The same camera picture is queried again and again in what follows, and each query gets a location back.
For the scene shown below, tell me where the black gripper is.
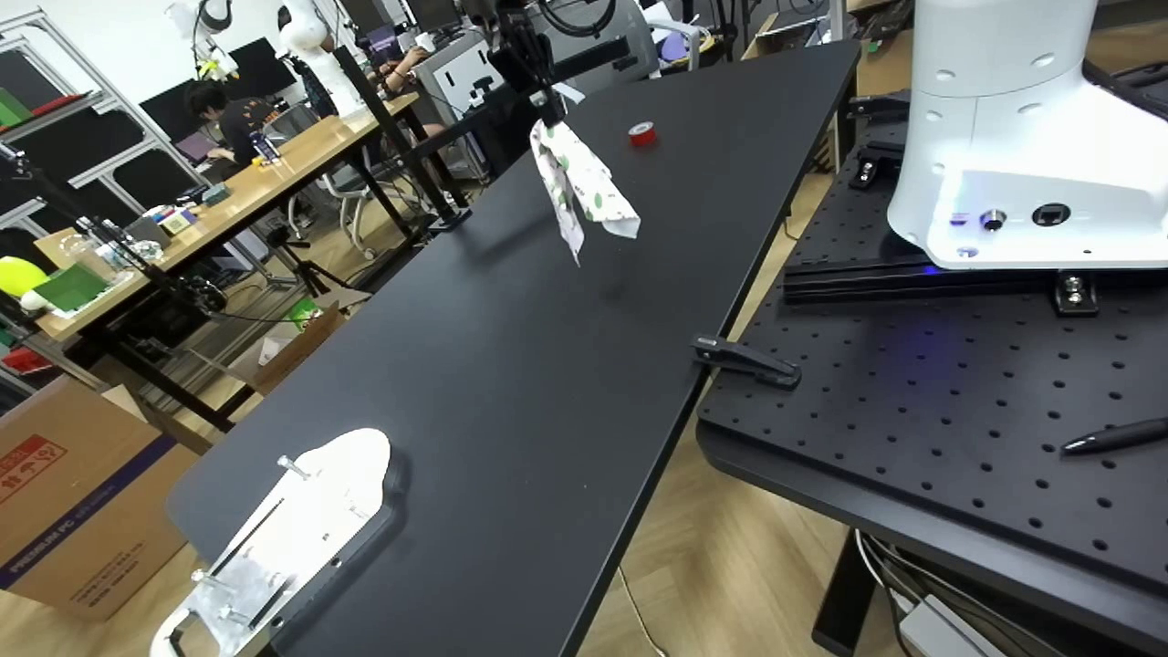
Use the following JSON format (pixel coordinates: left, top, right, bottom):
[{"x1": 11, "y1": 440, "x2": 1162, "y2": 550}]
[{"x1": 488, "y1": 0, "x2": 572, "y2": 129}]

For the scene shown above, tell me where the white patterned cloth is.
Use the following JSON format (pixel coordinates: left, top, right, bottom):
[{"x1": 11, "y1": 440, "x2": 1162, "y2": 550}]
[{"x1": 527, "y1": 81, "x2": 645, "y2": 267}]

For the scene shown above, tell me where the long wooden desk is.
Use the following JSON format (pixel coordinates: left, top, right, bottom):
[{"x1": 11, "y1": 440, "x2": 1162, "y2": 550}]
[{"x1": 32, "y1": 87, "x2": 470, "y2": 436}]

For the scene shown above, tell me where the seated person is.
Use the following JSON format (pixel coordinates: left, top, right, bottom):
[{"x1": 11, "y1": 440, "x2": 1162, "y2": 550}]
[{"x1": 199, "y1": 101, "x2": 275, "y2": 172}]

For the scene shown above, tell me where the black table clamp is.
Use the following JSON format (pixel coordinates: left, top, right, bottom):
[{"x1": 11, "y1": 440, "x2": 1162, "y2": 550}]
[{"x1": 693, "y1": 337, "x2": 808, "y2": 393}]

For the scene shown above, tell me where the green flat pad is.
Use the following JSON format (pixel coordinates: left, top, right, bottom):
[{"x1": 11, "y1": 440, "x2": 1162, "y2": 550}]
[{"x1": 26, "y1": 262, "x2": 113, "y2": 320}]

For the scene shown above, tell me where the black perforated mounting board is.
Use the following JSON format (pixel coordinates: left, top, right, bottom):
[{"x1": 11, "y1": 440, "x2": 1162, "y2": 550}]
[{"x1": 693, "y1": 114, "x2": 1168, "y2": 655}]

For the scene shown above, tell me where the cardboard box with red print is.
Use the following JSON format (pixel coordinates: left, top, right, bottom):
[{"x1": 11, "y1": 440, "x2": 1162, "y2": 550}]
[{"x1": 0, "y1": 372, "x2": 205, "y2": 629}]

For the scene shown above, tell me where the black pen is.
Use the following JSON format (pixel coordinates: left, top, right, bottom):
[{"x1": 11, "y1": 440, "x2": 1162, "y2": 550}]
[{"x1": 1060, "y1": 417, "x2": 1168, "y2": 462}]

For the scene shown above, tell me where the grey power adapter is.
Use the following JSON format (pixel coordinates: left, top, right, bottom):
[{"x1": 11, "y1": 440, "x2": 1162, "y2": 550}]
[{"x1": 893, "y1": 593, "x2": 1015, "y2": 657}]

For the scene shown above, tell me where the black aluminium rail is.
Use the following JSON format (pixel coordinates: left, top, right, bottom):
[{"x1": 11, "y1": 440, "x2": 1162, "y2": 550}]
[{"x1": 781, "y1": 255, "x2": 1168, "y2": 307}]

